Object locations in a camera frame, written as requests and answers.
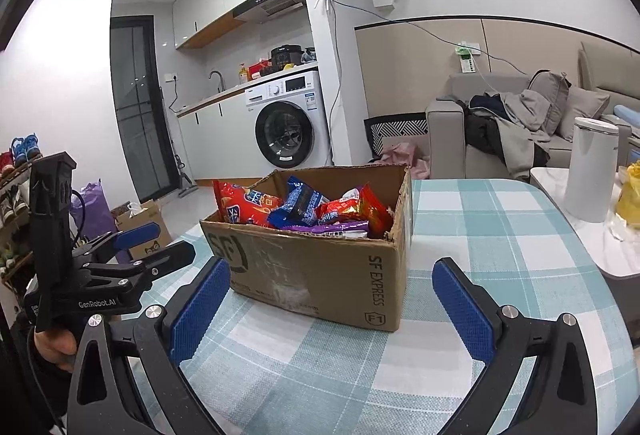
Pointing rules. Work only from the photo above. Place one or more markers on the white marble side table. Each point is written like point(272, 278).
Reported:
point(550, 185)

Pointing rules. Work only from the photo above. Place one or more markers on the blue shoes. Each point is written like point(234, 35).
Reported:
point(25, 147)

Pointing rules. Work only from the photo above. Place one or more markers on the pile of clothes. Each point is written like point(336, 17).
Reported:
point(500, 130)

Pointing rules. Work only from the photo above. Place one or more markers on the yellow bottle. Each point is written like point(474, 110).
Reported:
point(243, 75)

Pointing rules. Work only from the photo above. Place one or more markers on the white cylindrical container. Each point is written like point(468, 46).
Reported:
point(595, 170)

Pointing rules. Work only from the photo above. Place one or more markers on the person's left hand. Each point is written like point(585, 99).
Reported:
point(52, 347)

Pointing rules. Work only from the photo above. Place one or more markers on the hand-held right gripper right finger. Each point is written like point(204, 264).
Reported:
point(462, 310)

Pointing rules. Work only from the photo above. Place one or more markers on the black white patterned basket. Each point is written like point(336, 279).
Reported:
point(397, 130)

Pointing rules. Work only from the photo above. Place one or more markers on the black pressure cooker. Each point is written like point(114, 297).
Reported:
point(286, 56)

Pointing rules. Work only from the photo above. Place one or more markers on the white base cabinet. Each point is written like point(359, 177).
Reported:
point(215, 140)

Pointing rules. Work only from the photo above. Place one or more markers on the dark grey cushion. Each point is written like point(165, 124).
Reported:
point(550, 100)

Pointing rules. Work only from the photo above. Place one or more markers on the red shoes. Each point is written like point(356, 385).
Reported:
point(5, 161)

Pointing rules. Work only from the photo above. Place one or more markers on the shoe rack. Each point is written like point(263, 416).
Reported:
point(12, 225)

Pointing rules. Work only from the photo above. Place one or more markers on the brown cardboard box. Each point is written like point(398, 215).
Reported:
point(310, 275)

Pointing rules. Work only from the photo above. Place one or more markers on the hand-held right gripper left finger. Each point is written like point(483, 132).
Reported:
point(200, 310)

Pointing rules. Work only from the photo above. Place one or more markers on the kitchen faucet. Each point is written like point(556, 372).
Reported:
point(216, 80)

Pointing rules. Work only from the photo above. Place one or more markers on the white wall power strip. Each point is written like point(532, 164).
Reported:
point(467, 57)

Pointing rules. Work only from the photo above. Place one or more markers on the large red chip bag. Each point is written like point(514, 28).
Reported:
point(245, 205)

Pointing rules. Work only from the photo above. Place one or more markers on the person's left forearm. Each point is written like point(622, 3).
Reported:
point(35, 390)

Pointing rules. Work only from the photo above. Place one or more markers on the floor mop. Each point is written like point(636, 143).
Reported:
point(186, 187)

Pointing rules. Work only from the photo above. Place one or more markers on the grey sofa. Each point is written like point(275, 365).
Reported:
point(445, 140)

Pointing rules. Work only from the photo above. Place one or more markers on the range hood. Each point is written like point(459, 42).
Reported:
point(270, 5)

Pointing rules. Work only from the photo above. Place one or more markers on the pink cloth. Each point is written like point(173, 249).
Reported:
point(405, 157)

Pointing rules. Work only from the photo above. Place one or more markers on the black glass door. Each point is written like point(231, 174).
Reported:
point(140, 115)

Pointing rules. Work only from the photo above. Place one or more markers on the white washing machine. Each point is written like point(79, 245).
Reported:
point(287, 125)

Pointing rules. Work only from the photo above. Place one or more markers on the red box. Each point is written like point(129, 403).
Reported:
point(259, 70)

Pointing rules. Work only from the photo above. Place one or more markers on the blue roll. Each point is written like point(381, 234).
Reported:
point(627, 112)

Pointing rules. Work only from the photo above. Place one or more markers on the light grey cushion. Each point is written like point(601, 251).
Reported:
point(582, 112)

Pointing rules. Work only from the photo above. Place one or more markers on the yellow plastic bag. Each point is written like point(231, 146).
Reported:
point(631, 195)

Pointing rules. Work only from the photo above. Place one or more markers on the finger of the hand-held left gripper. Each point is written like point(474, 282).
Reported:
point(140, 232)
point(170, 255)

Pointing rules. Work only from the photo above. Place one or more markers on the small cardboard box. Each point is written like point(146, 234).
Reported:
point(145, 220)

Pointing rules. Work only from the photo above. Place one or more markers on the red biscuit packet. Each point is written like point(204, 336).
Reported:
point(375, 210)

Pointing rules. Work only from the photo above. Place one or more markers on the purple bag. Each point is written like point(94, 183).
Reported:
point(92, 210)

